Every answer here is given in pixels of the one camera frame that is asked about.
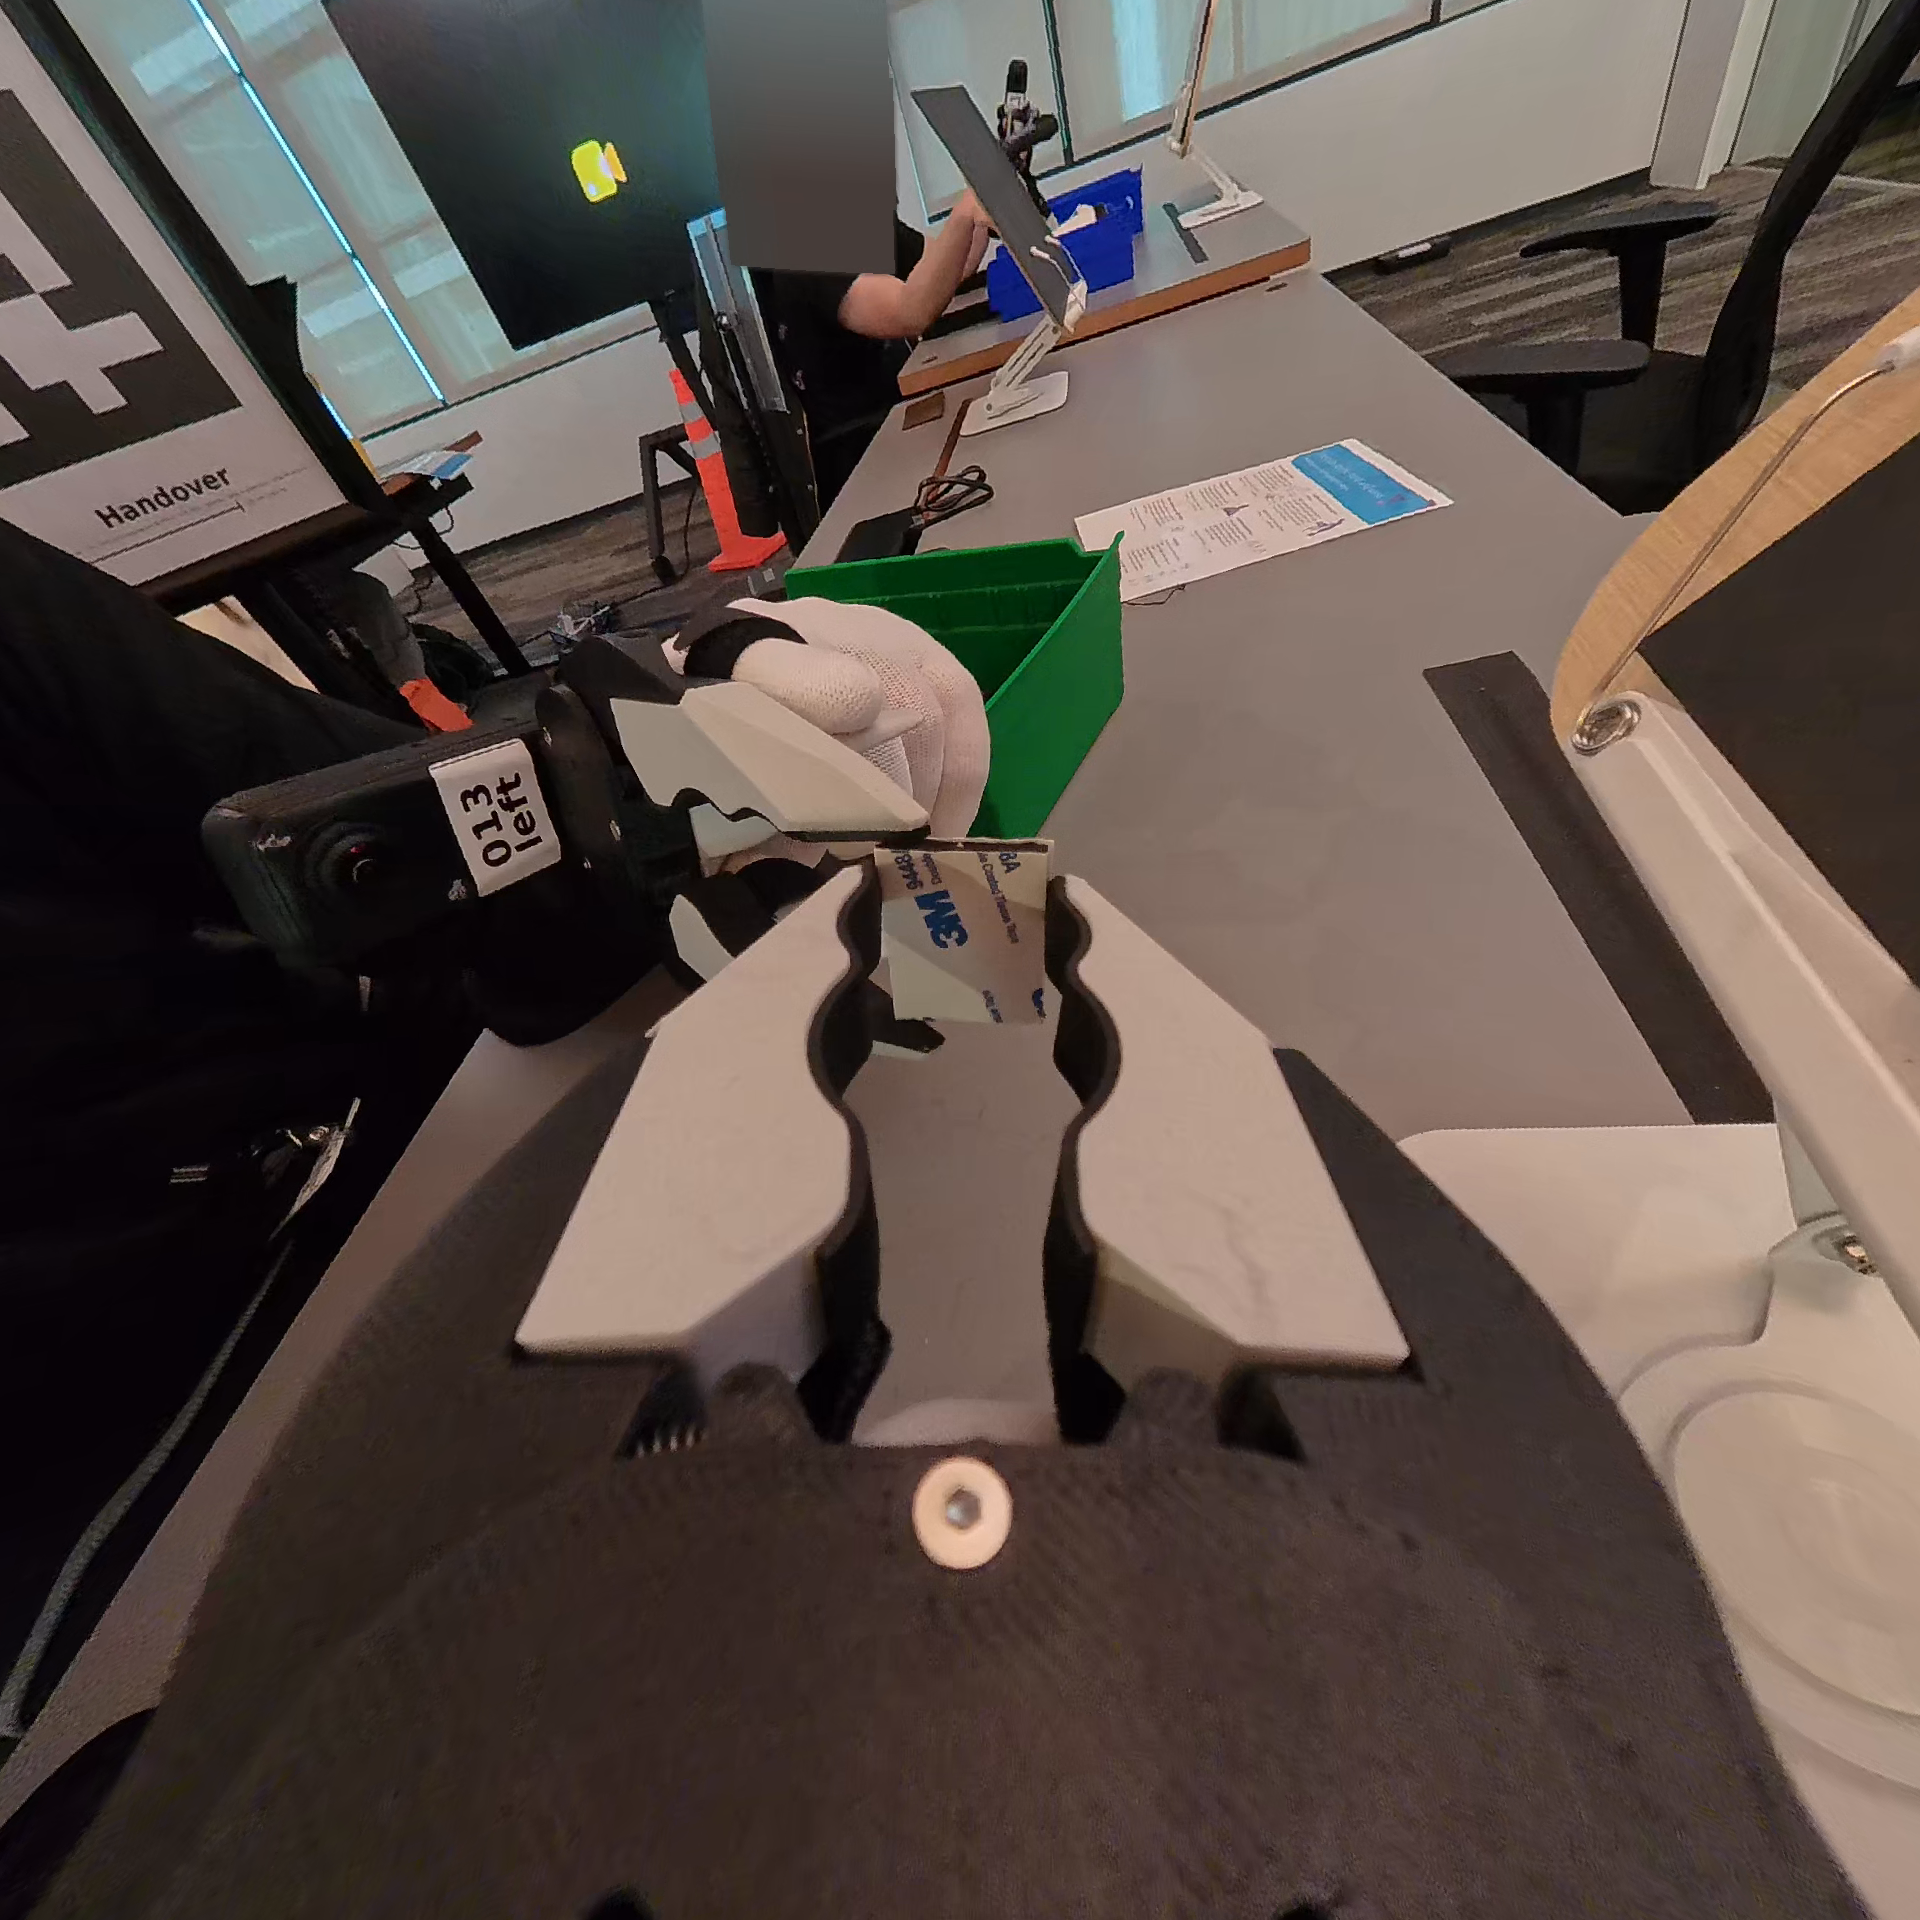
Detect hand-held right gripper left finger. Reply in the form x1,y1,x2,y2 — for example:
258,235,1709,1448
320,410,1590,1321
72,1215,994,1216
513,864,893,1436

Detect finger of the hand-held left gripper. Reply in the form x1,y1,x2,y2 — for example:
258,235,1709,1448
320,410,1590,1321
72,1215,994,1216
613,679,933,842
690,808,881,868

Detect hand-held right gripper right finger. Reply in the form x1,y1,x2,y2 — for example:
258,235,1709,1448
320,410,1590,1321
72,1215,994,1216
1042,874,1413,1436

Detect small card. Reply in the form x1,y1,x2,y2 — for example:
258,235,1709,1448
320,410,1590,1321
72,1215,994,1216
875,837,1058,1028

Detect person's left hand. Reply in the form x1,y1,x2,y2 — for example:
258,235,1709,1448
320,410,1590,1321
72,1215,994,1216
667,597,994,840

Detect orange traffic cone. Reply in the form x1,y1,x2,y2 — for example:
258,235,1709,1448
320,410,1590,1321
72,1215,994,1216
667,368,791,575

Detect green plastic bin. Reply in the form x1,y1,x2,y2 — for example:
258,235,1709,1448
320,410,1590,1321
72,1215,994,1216
783,536,1127,842

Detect black easel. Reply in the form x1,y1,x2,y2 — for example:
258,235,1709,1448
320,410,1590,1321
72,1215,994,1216
226,275,536,679

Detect white tablet stand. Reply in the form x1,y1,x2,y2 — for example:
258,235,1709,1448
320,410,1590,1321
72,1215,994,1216
959,276,1092,436

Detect white mat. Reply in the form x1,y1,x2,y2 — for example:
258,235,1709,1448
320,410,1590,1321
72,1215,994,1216
1399,693,1920,1920

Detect person's black clothing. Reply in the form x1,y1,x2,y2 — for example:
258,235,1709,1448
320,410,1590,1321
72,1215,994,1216
0,1049,369,1743

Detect black and white poster sign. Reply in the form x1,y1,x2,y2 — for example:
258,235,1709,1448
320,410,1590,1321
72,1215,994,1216
0,0,358,587

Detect printed paper sheet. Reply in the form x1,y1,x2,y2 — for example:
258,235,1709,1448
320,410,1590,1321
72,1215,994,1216
1075,436,1455,601

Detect blue plastic bin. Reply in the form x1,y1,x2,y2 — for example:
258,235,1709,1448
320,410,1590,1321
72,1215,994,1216
986,169,1152,325

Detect dark tablet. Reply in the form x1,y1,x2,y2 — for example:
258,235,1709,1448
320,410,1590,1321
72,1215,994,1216
909,85,1085,296

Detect wooden-edged grey desk riser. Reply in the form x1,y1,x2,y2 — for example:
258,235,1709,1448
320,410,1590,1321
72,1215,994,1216
897,192,1314,396

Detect large black screen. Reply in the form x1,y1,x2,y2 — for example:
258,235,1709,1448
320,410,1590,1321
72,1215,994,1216
323,0,723,355

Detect thin metal rod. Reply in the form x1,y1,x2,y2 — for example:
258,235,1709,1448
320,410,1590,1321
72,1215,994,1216
1571,318,1920,755

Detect black office chair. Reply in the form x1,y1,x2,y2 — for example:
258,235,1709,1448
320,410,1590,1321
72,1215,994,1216
1437,0,1920,519

